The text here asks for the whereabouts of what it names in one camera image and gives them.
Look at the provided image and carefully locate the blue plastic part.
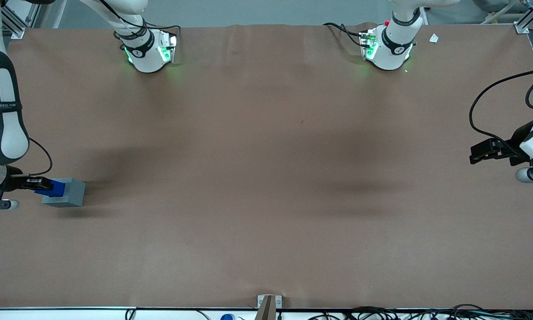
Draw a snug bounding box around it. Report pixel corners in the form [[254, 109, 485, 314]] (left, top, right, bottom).
[[35, 180, 66, 198]]

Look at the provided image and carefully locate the white tube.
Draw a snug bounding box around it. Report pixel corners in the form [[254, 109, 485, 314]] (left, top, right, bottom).
[[482, 2, 518, 25]]

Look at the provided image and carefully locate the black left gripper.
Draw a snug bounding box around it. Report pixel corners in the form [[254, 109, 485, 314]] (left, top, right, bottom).
[[469, 120, 533, 166]]

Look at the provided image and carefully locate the brown table mat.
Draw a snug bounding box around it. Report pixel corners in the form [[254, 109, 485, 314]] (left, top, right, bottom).
[[0, 22, 533, 310]]

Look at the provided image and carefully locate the gray square base block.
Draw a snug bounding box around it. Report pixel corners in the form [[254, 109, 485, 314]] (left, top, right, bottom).
[[42, 178, 86, 208]]

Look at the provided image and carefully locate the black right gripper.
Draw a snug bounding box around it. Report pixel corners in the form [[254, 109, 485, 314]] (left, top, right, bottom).
[[2, 166, 54, 193]]

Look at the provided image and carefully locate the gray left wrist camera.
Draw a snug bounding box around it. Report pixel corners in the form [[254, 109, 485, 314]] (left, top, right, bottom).
[[515, 165, 533, 184]]

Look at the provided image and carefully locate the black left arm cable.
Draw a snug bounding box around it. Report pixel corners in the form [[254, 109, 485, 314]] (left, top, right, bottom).
[[469, 68, 533, 149]]

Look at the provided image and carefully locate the black base power cable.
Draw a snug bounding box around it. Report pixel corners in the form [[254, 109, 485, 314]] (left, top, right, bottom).
[[322, 22, 366, 48], [102, 0, 181, 34]]

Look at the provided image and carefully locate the aluminium frame profile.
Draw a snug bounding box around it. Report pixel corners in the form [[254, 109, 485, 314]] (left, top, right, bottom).
[[0, 0, 44, 40], [513, 0, 533, 35]]

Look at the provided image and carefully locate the gray camera mount bracket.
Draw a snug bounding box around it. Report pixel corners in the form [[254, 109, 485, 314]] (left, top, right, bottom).
[[254, 294, 283, 320]]

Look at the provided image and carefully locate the tangled black cable bundle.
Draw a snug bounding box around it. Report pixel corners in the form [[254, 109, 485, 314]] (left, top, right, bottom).
[[306, 304, 533, 320]]

